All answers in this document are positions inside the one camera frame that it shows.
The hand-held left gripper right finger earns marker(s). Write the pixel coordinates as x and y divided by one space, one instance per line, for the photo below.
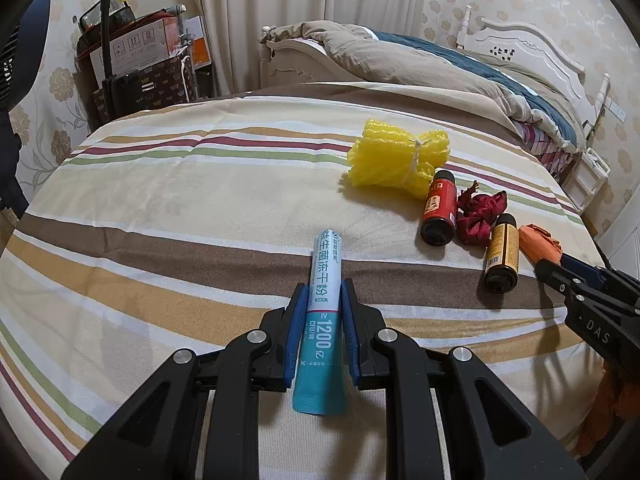
347 320

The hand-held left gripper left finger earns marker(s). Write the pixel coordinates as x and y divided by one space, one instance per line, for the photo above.
299 310

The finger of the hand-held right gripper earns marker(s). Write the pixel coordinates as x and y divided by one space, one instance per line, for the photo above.
587 267
555 275

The teal tube sachet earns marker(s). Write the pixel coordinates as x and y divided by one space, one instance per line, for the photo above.
322 280

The orange cloth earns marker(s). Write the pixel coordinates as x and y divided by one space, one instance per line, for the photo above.
537 240

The yellow label dark bottle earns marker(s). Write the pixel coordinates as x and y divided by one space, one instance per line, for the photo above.
501 250

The dark red ribbon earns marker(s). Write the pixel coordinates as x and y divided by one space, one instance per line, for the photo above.
477 220

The red label dark bottle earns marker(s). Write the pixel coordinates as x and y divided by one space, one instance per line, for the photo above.
439 205

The yellow foam net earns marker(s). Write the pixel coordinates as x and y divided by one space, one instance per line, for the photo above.
385 160

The person's right forearm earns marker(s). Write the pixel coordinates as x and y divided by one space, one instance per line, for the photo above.
605 405

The white wardrobe door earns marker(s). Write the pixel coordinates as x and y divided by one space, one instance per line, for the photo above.
625 245

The white plastic drawer unit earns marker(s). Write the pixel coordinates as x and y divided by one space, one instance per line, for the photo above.
587 180

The checkered bed sheet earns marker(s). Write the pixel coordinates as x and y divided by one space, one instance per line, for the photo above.
545 150

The white bed headboard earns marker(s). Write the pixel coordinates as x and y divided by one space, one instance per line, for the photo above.
525 40

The bed with duvet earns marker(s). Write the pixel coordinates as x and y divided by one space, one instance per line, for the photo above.
425 65

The white bed footboard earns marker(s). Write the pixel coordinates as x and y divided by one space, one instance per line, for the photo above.
290 60

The orange and white carton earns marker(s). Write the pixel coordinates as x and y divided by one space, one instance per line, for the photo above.
197 35

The printed cardboard box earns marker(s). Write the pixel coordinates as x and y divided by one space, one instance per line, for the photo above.
140 45

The black hand trolley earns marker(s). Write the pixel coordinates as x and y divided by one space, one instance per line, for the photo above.
106 35

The blue standing fan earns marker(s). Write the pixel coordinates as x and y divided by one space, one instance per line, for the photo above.
20 60

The white wall switch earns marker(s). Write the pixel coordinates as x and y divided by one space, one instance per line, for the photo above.
615 110

